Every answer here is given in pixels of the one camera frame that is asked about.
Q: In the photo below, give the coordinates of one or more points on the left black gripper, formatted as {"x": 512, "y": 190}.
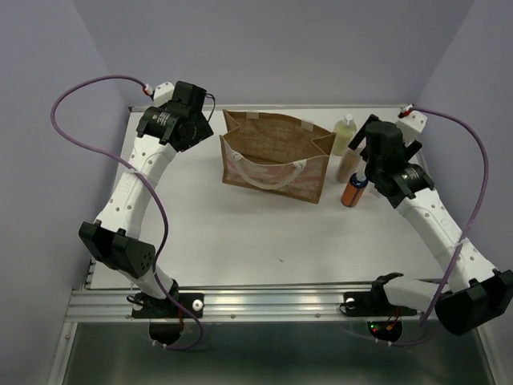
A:
{"x": 203, "y": 131}

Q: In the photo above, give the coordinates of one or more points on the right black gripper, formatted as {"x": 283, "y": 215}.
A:
{"x": 361, "y": 134}

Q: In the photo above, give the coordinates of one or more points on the green pump bottle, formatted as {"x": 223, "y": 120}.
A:
{"x": 344, "y": 130}

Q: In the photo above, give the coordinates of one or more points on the clear pump bottle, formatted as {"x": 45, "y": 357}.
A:
{"x": 348, "y": 164}

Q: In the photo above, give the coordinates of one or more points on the orange bottle dark cap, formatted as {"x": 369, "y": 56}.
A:
{"x": 354, "y": 189}

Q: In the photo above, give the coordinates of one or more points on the brown burlap canvas bag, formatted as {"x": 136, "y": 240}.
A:
{"x": 275, "y": 153}

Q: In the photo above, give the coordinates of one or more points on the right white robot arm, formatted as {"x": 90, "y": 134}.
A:
{"x": 472, "y": 290}

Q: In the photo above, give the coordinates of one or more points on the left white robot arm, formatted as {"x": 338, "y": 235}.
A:
{"x": 113, "y": 238}

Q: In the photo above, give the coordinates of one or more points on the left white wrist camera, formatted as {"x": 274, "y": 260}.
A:
{"x": 160, "y": 94}

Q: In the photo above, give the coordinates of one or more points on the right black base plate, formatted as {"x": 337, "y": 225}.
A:
{"x": 366, "y": 304}

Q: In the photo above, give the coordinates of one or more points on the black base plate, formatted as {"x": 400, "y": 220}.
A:
{"x": 366, "y": 304}
{"x": 146, "y": 307}

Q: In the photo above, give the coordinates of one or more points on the aluminium frame rail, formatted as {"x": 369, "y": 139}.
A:
{"x": 370, "y": 246}

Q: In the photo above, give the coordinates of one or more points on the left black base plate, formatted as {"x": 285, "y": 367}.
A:
{"x": 146, "y": 307}

